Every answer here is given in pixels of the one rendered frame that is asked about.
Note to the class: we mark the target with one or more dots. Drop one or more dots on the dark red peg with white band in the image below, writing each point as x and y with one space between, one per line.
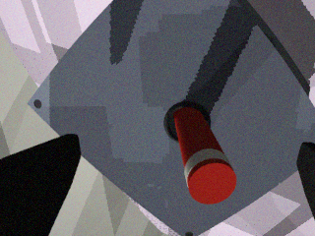
208 174

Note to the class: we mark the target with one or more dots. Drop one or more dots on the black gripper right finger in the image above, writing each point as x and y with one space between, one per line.
306 170

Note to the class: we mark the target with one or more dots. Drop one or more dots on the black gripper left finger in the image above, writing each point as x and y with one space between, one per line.
34 183

